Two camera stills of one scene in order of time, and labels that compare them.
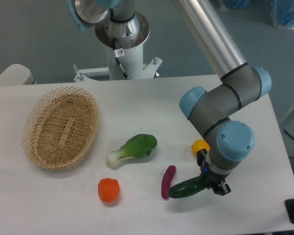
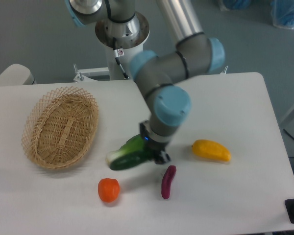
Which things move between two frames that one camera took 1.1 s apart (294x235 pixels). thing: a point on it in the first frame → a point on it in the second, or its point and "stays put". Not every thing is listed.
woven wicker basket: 60,127 stays put
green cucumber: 187,187 → 132,153
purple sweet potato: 166,180 stays put
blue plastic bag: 287,13 stays put
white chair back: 15,74 stays put
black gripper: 212,178 → 155,148
